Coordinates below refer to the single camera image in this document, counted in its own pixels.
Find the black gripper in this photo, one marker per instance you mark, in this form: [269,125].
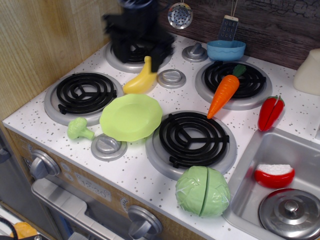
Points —
[129,27]

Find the orange toy carrot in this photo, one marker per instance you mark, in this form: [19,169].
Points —
[225,90]

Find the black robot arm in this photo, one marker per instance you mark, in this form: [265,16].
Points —
[132,5]

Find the light green plastic plate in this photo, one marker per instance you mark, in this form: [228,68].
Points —
[131,117]

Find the back left black burner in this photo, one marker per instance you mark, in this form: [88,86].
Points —
[136,60]

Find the black burner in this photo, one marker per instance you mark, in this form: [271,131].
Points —
[83,94]
[136,60]
[254,84]
[188,138]

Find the yellow toy banana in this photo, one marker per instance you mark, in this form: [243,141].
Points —
[144,81]

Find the middle silver stove knob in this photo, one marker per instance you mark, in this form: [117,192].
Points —
[171,79]

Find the silver stove knob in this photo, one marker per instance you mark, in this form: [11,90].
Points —
[171,79]
[105,148]
[195,53]

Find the round metal skimmer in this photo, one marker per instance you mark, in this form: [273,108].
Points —
[180,15]

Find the back silver stove knob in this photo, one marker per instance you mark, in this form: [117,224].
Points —
[195,53]

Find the front left black burner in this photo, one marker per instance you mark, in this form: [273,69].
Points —
[83,94]

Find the blue plastic bowl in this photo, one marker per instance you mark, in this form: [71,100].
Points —
[223,50]

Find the metal slotted spatula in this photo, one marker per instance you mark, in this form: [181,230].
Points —
[229,24]

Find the green toy broccoli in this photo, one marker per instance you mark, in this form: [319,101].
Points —
[77,128]

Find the front right black burner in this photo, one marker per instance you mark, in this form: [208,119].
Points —
[188,138]

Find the front silver stove knob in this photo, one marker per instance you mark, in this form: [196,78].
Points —
[105,148]

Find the back right black burner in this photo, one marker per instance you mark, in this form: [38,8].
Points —
[254,84]

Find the oven clock display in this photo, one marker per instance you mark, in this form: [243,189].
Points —
[93,187]

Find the red toy chili pepper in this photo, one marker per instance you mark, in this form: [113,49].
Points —
[270,111]

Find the left silver oven knob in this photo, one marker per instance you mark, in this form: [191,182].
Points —
[43,165]

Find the silver oven knob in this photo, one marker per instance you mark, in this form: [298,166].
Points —
[143,223]
[43,165]

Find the green toy cabbage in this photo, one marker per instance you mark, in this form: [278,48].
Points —
[202,191]

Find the cream plastic jug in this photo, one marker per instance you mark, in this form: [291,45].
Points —
[307,77]

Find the right silver oven knob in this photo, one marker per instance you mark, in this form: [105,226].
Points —
[143,223]

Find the silver sink basin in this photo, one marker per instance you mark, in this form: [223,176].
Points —
[272,147]

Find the yellow toy on floor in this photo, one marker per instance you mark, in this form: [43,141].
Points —
[24,230]

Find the silver pot lid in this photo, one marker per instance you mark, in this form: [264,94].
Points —
[290,213]

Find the silver oven door handle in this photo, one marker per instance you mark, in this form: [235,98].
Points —
[70,207]

